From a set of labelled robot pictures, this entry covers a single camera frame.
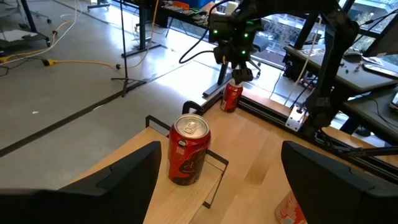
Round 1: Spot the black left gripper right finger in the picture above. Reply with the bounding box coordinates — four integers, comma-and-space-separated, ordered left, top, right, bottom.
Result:
280, 140, 398, 224

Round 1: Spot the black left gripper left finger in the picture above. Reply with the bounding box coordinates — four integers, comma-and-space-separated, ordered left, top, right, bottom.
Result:
0, 140, 162, 224

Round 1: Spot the red cola can dark print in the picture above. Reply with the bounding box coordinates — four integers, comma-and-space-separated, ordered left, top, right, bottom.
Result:
167, 113, 212, 187
220, 78, 244, 113

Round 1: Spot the orange Fanta can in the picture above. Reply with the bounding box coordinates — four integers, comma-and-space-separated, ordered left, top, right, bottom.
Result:
274, 189, 309, 224

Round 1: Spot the white paper roll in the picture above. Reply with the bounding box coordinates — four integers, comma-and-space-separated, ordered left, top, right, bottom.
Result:
224, 1, 239, 15

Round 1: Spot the black clamp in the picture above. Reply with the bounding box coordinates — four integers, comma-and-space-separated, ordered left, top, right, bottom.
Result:
182, 100, 206, 116

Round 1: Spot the blue plastic bin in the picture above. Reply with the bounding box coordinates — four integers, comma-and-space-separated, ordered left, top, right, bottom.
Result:
183, 0, 212, 9

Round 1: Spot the cluttered black desk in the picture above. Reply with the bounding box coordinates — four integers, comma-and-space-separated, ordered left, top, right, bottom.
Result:
121, 0, 218, 58

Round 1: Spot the black office desk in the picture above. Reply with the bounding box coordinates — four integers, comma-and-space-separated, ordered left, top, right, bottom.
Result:
283, 45, 398, 94

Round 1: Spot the computer mouse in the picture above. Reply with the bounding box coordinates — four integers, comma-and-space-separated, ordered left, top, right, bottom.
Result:
343, 51, 363, 63

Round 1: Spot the black floor stand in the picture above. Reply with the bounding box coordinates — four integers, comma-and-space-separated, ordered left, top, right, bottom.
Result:
111, 0, 147, 98

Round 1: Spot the grey rolling cart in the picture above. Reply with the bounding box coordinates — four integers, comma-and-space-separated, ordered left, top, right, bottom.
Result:
0, 0, 52, 50

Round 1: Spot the black cable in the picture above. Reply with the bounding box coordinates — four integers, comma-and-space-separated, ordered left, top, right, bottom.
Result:
178, 0, 231, 65

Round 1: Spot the white cable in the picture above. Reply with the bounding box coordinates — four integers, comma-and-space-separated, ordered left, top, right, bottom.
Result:
284, 18, 323, 103

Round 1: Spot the small aluminium bracket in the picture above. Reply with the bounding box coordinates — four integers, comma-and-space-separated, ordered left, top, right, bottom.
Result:
285, 105, 309, 132

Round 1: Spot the yellow hanging cable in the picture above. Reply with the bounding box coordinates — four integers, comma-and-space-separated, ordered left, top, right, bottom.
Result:
126, 0, 160, 70

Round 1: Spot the wooden shelf black metal frame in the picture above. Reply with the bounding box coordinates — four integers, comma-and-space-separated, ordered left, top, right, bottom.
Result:
60, 114, 230, 224

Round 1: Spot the yellow floor extension cable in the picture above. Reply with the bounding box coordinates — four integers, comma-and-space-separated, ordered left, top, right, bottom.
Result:
42, 58, 122, 71

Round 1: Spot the cream floor cable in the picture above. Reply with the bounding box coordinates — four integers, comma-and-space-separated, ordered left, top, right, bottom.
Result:
0, 0, 82, 65

